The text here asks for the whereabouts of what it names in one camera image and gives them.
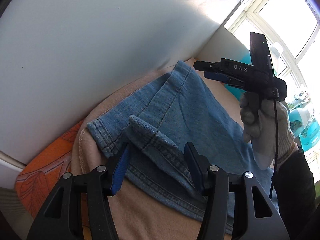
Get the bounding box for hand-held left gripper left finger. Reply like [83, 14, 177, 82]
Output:
[26, 142, 132, 240]

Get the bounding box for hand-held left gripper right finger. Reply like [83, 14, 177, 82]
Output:
[184, 142, 290, 240]

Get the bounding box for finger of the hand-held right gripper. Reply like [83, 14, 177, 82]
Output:
[204, 71, 246, 89]
[194, 60, 223, 72]

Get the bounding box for blue denim pants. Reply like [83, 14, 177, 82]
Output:
[87, 60, 278, 234]

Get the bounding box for person's right forearm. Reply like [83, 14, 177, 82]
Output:
[271, 145, 317, 228]

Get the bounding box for person's right hand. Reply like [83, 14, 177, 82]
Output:
[240, 92, 297, 170]

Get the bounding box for pink beige blanket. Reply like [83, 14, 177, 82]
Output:
[71, 57, 250, 240]

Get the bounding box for turquoise printed curtain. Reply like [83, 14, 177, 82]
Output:
[287, 87, 320, 153]

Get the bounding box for orange leaf-print bed sheet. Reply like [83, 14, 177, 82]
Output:
[15, 119, 88, 220]

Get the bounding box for white framed window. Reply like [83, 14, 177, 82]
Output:
[224, 0, 320, 155]

